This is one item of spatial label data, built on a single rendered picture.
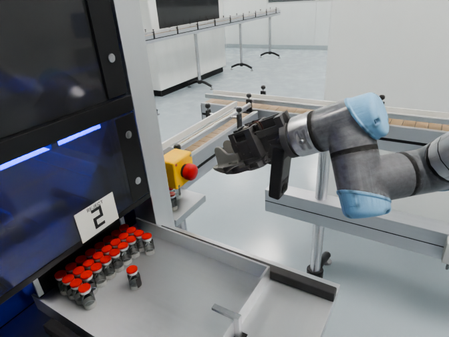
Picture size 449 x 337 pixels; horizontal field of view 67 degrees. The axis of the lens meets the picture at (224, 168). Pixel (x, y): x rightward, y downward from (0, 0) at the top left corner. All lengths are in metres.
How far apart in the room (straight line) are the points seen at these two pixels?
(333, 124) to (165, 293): 0.42
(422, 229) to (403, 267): 0.68
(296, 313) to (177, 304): 0.21
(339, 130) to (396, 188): 0.13
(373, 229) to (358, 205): 0.95
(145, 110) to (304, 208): 1.01
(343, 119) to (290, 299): 0.32
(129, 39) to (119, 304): 0.47
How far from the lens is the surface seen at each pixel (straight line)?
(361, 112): 0.56
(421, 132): 1.28
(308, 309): 0.64
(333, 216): 1.52
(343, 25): 1.87
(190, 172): 0.79
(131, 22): 0.67
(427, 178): 0.62
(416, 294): 2.00
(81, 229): 0.65
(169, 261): 0.74
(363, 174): 0.56
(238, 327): 0.58
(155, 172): 0.75
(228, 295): 0.66
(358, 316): 1.82
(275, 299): 0.65
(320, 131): 0.58
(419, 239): 1.50
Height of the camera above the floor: 1.37
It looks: 28 degrees down
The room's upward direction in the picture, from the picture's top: 4 degrees counter-clockwise
